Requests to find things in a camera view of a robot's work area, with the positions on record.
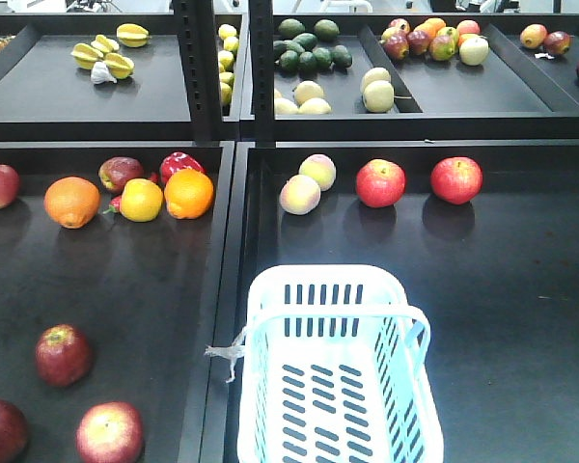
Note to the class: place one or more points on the light blue plastic basket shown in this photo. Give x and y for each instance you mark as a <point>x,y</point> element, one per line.
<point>331,362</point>

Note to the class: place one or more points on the black wooden fruit stand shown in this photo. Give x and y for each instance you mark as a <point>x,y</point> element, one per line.
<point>498,277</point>

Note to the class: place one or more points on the pale peach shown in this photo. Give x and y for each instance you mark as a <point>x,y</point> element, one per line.
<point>300,195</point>
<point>321,169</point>

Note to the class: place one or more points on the pale peach front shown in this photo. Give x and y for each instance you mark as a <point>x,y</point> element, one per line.
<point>300,195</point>

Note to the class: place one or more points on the yellow apple in pile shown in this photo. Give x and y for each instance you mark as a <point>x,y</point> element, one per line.
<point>141,200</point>

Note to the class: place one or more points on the orange right of pile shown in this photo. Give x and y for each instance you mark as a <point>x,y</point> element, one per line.
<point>188,194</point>

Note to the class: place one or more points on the red apple bottom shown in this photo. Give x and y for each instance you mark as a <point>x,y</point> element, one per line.
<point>110,432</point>

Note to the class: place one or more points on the red bell pepper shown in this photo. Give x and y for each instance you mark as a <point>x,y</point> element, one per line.
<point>177,161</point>

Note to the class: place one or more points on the red apple back right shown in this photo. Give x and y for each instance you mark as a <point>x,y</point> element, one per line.
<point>456,180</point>

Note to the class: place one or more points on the white garlic bulb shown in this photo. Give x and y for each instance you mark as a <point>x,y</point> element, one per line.
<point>101,74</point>

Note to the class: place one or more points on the dark red apple in pile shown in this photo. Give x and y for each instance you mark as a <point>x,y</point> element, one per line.
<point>115,172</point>

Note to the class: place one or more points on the orange of pile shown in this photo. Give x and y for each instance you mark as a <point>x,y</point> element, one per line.
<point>72,202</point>
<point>188,194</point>

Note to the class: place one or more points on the dark red apple corner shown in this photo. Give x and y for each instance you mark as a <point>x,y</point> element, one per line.
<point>13,431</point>

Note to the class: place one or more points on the red apple back middle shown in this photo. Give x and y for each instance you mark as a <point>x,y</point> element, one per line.
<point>380,183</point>

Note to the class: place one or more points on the dark red apple front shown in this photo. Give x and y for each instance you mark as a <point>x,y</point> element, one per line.
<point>63,355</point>

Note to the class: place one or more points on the orange left of pile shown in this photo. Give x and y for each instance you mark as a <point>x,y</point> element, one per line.
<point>72,202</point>

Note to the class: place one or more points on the pale peach rear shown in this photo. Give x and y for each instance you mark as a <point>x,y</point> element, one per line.
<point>321,169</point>

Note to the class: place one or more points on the small red chili pepper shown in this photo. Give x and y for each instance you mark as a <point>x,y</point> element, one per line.
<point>114,206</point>

